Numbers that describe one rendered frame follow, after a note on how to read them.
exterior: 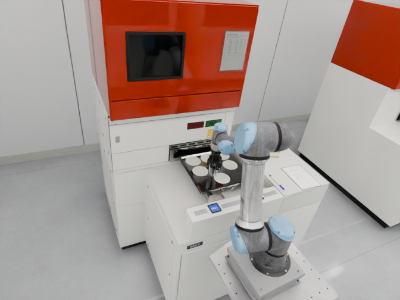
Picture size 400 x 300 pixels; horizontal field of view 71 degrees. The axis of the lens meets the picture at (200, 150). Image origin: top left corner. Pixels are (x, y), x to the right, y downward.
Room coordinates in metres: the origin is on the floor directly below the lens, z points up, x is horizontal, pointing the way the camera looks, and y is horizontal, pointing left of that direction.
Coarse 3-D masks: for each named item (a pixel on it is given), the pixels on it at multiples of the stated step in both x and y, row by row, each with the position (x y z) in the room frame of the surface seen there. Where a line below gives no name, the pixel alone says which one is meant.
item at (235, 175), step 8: (208, 152) 1.58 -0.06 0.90; (184, 160) 1.46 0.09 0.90; (224, 160) 1.51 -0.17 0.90; (232, 160) 1.53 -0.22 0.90; (192, 168) 1.38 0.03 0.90; (224, 168) 1.42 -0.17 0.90; (240, 168) 1.45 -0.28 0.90; (192, 176) 1.31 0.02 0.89; (200, 176) 1.32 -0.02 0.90; (208, 176) 1.33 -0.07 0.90; (232, 176) 1.36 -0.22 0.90; (240, 176) 1.37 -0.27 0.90; (200, 184) 1.25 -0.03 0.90; (208, 184) 1.26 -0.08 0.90; (216, 184) 1.26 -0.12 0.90; (224, 184) 1.27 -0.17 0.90; (232, 184) 1.28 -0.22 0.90
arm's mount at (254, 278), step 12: (228, 252) 0.83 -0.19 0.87; (240, 264) 0.75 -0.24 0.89; (252, 264) 0.76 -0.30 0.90; (288, 264) 0.78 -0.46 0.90; (240, 276) 0.73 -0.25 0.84; (252, 276) 0.70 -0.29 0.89; (264, 276) 0.71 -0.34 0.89; (276, 276) 0.72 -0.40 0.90; (288, 276) 0.73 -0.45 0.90; (300, 276) 0.74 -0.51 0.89; (252, 288) 0.66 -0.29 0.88; (264, 288) 0.66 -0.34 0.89; (276, 288) 0.67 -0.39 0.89; (288, 288) 0.71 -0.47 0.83
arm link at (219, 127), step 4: (216, 124) 1.31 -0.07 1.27; (220, 124) 1.31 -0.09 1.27; (224, 124) 1.32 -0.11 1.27; (216, 128) 1.29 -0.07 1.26; (220, 128) 1.28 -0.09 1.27; (224, 128) 1.28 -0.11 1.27; (216, 132) 1.28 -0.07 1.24; (220, 132) 1.27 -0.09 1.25; (224, 132) 1.27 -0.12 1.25; (212, 136) 1.30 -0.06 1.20; (212, 140) 1.29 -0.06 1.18; (216, 144) 1.28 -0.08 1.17
